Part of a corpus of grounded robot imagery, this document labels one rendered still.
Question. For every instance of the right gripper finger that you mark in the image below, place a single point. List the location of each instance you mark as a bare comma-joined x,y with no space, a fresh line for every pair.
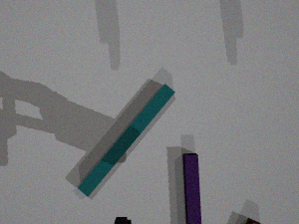
122,220

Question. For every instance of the brown rectangular bar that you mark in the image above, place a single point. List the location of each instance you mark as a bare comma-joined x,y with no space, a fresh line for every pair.
250,221

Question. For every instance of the purple rod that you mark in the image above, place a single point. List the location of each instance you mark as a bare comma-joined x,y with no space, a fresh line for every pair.
191,188

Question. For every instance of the turquoise rod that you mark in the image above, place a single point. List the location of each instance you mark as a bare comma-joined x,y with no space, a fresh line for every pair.
126,140

